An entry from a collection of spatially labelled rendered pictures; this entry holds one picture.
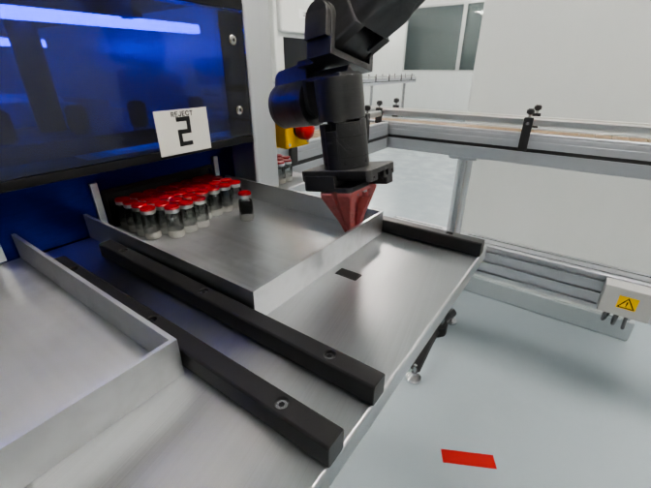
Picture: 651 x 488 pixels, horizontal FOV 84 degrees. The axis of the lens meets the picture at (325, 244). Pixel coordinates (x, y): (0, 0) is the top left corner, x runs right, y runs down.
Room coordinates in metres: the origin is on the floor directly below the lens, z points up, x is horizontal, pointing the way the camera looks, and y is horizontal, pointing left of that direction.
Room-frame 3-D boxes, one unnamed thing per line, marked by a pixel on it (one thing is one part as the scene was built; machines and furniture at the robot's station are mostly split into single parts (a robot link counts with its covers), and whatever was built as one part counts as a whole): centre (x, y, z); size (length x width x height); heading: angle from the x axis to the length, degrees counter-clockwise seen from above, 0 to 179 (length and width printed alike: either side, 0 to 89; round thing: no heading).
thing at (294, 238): (0.49, 0.13, 0.90); 0.34 x 0.26 x 0.04; 54
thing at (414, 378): (1.23, -0.47, 0.07); 0.50 x 0.08 x 0.14; 144
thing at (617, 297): (0.87, -0.87, 0.50); 0.12 x 0.05 x 0.09; 54
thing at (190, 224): (0.50, 0.20, 0.90); 0.02 x 0.02 x 0.05
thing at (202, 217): (0.52, 0.19, 0.90); 0.02 x 0.02 x 0.05
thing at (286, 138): (0.76, 0.08, 1.00); 0.08 x 0.07 x 0.07; 54
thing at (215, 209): (0.54, 0.20, 0.90); 0.18 x 0.02 x 0.05; 144
